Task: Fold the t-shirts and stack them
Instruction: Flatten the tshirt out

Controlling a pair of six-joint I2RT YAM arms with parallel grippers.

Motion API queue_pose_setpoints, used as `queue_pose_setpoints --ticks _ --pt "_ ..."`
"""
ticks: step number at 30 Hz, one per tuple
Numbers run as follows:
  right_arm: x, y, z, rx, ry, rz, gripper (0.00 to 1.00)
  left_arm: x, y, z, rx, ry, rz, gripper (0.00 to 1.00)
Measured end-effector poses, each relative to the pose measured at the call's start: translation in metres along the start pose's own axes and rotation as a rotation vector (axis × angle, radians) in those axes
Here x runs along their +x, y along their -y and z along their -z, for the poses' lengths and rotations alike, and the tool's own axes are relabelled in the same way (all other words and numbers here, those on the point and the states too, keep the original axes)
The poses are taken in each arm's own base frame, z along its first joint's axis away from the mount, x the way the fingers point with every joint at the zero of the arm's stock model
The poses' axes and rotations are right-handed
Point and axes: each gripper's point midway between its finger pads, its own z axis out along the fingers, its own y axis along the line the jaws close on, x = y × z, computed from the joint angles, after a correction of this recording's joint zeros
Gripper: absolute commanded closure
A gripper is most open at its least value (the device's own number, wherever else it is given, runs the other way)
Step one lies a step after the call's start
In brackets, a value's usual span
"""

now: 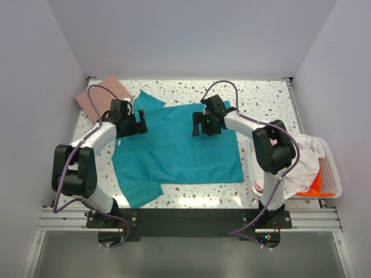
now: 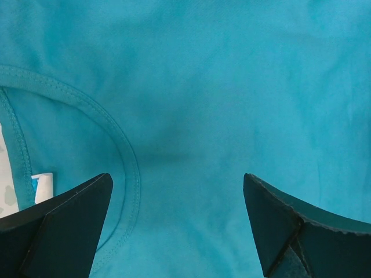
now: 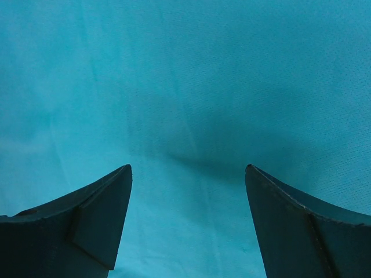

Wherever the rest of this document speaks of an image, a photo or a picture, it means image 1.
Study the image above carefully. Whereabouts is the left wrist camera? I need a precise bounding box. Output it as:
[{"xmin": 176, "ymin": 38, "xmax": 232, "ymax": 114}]
[{"xmin": 123, "ymin": 97, "xmax": 134, "ymax": 104}]

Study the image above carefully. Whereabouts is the orange t shirt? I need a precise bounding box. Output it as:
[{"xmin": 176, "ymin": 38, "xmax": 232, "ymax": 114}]
[{"xmin": 283, "ymin": 158, "xmax": 321, "ymax": 199}]

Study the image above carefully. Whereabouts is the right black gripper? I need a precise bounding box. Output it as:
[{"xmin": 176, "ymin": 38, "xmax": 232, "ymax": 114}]
[{"xmin": 192, "ymin": 111, "xmax": 221, "ymax": 137}]

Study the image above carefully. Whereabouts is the white t shirt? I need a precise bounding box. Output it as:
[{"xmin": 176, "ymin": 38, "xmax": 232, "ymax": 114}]
[{"xmin": 250, "ymin": 133, "xmax": 327, "ymax": 200}]

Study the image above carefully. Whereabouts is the teal t shirt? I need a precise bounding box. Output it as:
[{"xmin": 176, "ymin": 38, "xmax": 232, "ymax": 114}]
[{"xmin": 112, "ymin": 91, "xmax": 244, "ymax": 209}]

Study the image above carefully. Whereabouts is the white plastic basket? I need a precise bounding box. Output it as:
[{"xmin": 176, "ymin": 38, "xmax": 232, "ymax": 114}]
[{"xmin": 248, "ymin": 136, "xmax": 343, "ymax": 201}]

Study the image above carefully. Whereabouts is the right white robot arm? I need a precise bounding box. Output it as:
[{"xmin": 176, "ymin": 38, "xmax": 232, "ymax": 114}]
[{"xmin": 192, "ymin": 95, "xmax": 298, "ymax": 228}]

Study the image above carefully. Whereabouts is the folded pink t shirt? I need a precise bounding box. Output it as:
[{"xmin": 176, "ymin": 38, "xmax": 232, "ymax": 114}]
[{"xmin": 75, "ymin": 75, "xmax": 133, "ymax": 123}]

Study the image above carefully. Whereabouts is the aluminium front rail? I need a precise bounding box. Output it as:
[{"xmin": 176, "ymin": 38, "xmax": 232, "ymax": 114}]
[{"xmin": 37, "ymin": 208, "xmax": 342, "ymax": 233}]

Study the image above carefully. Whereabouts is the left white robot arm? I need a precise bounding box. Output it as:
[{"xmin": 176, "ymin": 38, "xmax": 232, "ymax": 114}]
[{"xmin": 52, "ymin": 100, "xmax": 148, "ymax": 227}]

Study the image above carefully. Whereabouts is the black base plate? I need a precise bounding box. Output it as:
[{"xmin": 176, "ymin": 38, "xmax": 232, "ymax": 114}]
[{"xmin": 84, "ymin": 208, "xmax": 293, "ymax": 248}]

